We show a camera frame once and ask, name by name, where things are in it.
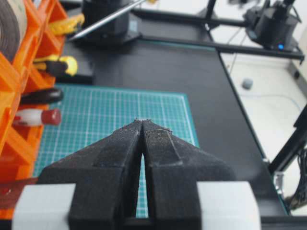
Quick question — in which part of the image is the small grey round object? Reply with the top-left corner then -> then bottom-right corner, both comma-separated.
241,79 -> 253,90

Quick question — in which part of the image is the cream double-sided tape roll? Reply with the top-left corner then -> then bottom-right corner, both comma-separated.
0,0 -> 27,62

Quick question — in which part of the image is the black right robot arm base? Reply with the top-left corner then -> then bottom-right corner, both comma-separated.
71,0 -> 143,44

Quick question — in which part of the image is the large yellow black screwdriver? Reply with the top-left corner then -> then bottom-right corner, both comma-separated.
48,13 -> 85,36

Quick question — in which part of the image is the small yellow black screwdriver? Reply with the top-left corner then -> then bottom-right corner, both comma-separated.
33,54 -> 78,77

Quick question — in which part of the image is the black aluminium table frame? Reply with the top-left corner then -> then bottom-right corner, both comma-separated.
130,0 -> 307,175

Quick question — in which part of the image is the orange container rack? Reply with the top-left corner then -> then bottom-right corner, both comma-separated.
0,0 -> 67,219

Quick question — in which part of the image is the black cable bundle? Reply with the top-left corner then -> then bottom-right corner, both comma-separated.
284,148 -> 307,211

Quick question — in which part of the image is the green cutting mat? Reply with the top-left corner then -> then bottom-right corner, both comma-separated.
33,83 -> 200,219

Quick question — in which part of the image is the black round handle tool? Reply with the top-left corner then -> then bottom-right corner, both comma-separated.
20,88 -> 64,104

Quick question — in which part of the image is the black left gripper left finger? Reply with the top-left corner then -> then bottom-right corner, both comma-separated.
36,120 -> 142,230

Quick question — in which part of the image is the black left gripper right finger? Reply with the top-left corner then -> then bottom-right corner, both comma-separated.
142,120 -> 236,230

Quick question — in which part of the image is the screwdriver with silver shaft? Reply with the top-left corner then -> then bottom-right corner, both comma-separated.
69,0 -> 162,41

